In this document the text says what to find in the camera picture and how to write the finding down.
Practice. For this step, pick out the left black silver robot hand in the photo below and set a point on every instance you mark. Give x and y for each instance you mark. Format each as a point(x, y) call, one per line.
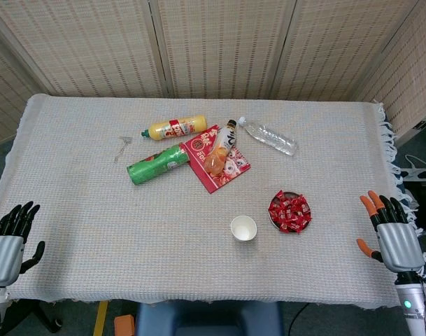
point(4, 255)

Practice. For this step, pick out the right silver orange-tipped robot hand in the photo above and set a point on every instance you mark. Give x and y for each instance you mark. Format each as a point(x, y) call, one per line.
point(399, 245)

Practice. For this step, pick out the heap of red candies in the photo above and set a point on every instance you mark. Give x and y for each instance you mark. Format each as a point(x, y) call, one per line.
point(289, 213)

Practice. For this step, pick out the white paper cup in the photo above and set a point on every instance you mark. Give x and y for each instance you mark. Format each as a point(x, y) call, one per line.
point(244, 229)

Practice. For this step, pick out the black stand leg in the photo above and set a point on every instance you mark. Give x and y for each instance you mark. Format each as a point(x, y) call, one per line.
point(41, 315)

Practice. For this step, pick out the orange block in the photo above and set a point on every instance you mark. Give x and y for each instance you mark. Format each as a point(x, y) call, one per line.
point(124, 325)

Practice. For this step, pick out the woven folding screen panel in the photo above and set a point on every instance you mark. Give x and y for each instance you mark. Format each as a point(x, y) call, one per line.
point(3, 98)
point(338, 49)
point(93, 45)
point(223, 45)
point(412, 80)

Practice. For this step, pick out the beige woven tablecloth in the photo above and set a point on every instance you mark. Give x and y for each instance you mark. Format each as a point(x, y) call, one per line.
point(163, 227)

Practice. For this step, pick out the clear plastic water bottle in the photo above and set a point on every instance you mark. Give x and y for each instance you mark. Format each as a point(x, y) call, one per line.
point(272, 138)

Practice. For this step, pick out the green cylindrical can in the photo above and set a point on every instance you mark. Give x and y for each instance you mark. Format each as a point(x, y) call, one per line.
point(149, 168)

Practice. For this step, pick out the red printed booklet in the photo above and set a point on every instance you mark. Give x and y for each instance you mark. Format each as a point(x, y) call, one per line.
point(212, 180)

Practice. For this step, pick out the yellow plastic bottle green cap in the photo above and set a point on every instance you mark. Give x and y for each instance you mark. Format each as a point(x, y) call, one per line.
point(160, 129)

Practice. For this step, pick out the orange drink bottle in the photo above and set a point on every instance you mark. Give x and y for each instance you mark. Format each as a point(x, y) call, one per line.
point(216, 157)

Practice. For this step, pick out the blue padded seat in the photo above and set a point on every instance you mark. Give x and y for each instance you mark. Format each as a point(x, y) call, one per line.
point(205, 316)

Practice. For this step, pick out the black wall socket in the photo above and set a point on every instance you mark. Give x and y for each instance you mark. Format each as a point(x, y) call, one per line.
point(423, 125)

